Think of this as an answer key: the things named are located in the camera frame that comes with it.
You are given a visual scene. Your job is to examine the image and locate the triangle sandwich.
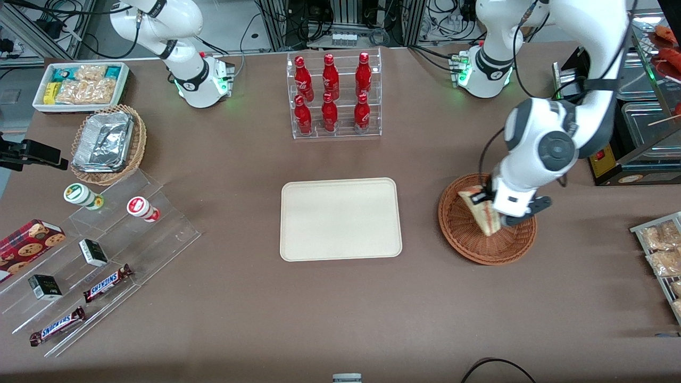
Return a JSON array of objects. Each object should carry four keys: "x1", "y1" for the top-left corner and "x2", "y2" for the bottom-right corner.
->
[{"x1": 458, "y1": 186, "x2": 504, "y2": 237}]

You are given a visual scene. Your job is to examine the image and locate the brown wicker basket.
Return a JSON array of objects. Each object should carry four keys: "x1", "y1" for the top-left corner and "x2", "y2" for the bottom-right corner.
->
[{"x1": 438, "y1": 173, "x2": 537, "y2": 265}]

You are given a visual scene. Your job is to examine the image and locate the light wicker basket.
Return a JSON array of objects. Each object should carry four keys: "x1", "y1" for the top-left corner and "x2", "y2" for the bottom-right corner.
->
[{"x1": 70, "y1": 104, "x2": 147, "y2": 186}]

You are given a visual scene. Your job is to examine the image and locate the beige plastic tray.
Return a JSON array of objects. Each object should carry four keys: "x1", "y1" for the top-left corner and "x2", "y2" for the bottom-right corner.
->
[{"x1": 280, "y1": 178, "x2": 403, "y2": 262}]

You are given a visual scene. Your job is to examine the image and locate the white rectangular snack box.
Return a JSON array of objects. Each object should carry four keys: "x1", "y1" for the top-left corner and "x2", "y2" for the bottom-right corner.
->
[{"x1": 32, "y1": 62, "x2": 131, "y2": 114}]

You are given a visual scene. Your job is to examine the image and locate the green lid yogurt cup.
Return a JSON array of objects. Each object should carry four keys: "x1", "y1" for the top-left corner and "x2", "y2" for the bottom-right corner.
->
[{"x1": 63, "y1": 183, "x2": 105, "y2": 211}]

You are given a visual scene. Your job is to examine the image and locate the stacked aluminium foil trays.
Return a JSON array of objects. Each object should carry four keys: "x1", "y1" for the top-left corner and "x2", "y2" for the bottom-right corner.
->
[{"x1": 72, "y1": 111, "x2": 134, "y2": 174}]

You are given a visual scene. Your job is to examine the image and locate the red tartan cookie box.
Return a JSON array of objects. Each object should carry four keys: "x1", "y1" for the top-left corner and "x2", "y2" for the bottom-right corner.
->
[{"x1": 0, "y1": 219, "x2": 67, "y2": 283}]

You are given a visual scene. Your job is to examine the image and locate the red lid yogurt cup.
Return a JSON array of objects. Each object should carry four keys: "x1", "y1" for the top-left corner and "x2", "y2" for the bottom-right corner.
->
[{"x1": 126, "y1": 196, "x2": 161, "y2": 223}]

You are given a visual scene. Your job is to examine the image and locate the small black carton box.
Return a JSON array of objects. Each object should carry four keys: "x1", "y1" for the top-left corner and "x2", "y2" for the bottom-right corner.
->
[
  {"x1": 78, "y1": 239, "x2": 109, "y2": 268},
  {"x1": 28, "y1": 274, "x2": 63, "y2": 301}
]

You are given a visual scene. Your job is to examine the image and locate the black food warmer machine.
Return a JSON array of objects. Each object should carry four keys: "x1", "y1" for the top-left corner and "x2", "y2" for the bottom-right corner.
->
[{"x1": 553, "y1": 11, "x2": 681, "y2": 187}]

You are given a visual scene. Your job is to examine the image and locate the Snickers chocolate bar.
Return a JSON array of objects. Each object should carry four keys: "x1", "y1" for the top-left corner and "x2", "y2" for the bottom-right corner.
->
[
  {"x1": 83, "y1": 264, "x2": 134, "y2": 304},
  {"x1": 29, "y1": 306, "x2": 86, "y2": 347}
]

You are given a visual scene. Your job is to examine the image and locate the clear acrylic stair display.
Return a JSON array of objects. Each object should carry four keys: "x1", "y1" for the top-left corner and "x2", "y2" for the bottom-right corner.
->
[{"x1": 0, "y1": 169, "x2": 202, "y2": 358}]

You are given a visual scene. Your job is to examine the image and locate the red cola bottle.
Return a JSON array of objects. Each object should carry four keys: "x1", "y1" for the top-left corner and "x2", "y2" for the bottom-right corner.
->
[
  {"x1": 355, "y1": 52, "x2": 372, "y2": 98},
  {"x1": 294, "y1": 95, "x2": 313, "y2": 135},
  {"x1": 294, "y1": 55, "x2": 314, "y2": 102},
  {"x1": 322, "y1": 53, "x2": 340, "y2": 101},
  {"x1": 321, "y1": 92, "x2": 338, "y2": 132},
  {"x1": 354, "y1": 93, "x2": 371, "y2": 134}
]

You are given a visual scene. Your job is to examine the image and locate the clear acrylic bottle rack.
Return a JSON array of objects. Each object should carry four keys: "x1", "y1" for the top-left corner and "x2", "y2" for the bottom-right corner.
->
[{"x1": 286, "y1": 48, "x2": 383, "y2": 140}]

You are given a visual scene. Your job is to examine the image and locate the steel food pan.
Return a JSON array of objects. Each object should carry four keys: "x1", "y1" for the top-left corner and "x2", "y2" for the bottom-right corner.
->
[
  {"x1": 617, "y1": 51, "x2": 668, "y2": 102},
  {"x1": 620, "y1": 101, "x2": 681, "y2": 161}
]

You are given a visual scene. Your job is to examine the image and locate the red sausage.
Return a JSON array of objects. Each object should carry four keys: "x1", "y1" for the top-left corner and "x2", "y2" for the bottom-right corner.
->
[
  {"x1": 655, "y1": 48, "x2": 681, "y2": 69},
  {"x1": 652, "y1": 24, "x2": 681, "y2": 46}
]

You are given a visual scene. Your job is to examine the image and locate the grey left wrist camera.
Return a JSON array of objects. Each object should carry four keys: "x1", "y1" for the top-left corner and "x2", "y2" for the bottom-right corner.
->
[{"x1": 524, "y1": 195, "x2": 553, "y2": 215}]

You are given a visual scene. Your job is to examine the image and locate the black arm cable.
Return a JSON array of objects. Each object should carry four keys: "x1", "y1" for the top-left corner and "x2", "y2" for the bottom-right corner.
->
[{"x1": 478, "y1": 0, "x2": 639, "y2": 188}]

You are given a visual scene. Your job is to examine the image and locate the metal wire snack tray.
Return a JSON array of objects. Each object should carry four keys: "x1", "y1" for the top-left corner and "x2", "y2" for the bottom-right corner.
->
[{"x1": 630, "y1": 212, "x2": 681, "y2": 326}]

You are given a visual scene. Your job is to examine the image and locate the black table cable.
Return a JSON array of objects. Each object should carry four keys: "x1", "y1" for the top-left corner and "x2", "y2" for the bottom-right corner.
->
[{"x1": 460, "y1": 357, "x2": 538, "y2": 383}]

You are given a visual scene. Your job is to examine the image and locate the aluminium frame rack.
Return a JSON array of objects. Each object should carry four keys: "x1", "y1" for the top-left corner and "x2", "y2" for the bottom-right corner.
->
[{"x1": 254, "y1": 0, "x2": 427, "y2": 52}]

